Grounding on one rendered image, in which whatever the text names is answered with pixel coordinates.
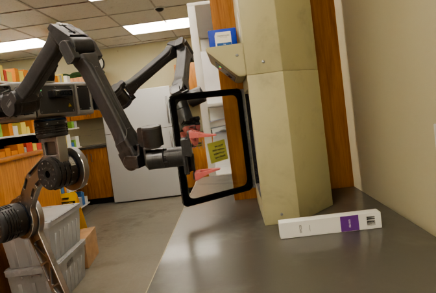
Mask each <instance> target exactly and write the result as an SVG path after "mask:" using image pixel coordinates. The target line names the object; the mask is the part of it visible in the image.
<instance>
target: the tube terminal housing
mask: <svg viewBox="0 0 436 293"><path fill-rule="evenodd" d="M237 13H238V18H239V27H238V21H237ZM234 15H235V21H236V31H237V41H238V43H242V44H243V50H244V55H245V65H246V71H247V75H246V77H245V79H244V81H243V88H244V92H245V94H248V95H249V101H250V112H251V117H252V127H253V132H254V140H255V146H256V159H257V165H258V176H259V181H260V191H261V197H260V194H259V192H258V188H257V187H256V194H257V200H258V204H259V207H260V211H261V214H262V217H263V221H264V223H265V225H266V226H268V225H274V224H278V220H283V219H289V218H300V217H310V216H312V215H314V214H316V213H318V212H320V211H322V210H323V209H326V208H327V207H330V206H331V205H333V200H332V190H331V183H330V172H329V166H328V155H327V148H326V137H325V131H324V120H323V114H322V102H321V91H320V85H319V74H318V70H317V57H316V51H315V40H314V33H313V22H312V16H311V5H310V0H234ZM239 28H240V35H241V36H240V37H239Z"/></svg>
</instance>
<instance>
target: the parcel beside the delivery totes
mask: <svg viewBox="0 0 436 293"><path fill-rule="evenodd" d="M80 239H85V241H86V243H85V245H84V251H85V269H87V268H89V267H90V266H91V264H92V262H93V261H94V260H95V258H96V256H97V255H98V253H99V249H98V244H97V235H96V230H95V227H90V228H82V229H80Z"/></svg>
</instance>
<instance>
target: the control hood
mask: <svg viewBox="0 0 436 293"><path fill-rule="evenodd" d="M206 52H207V55H208V58H209V59H210V63H211V64H212V65H214V66H215V67H216V64H215V62H217V63H218V64H219V65H220V66H221V67H223V68H224V69H226V70H227V71H228V72H229V73H231V74H232V75H233V76H235V83H242V82H243V81H244V79H245V77H246V75H247V71H246V65H245V55H244V50H243V44H242V43H237V44H231V45H222V46H216V47H207V48H206ZM216 68H217V67H216Z"/></svg>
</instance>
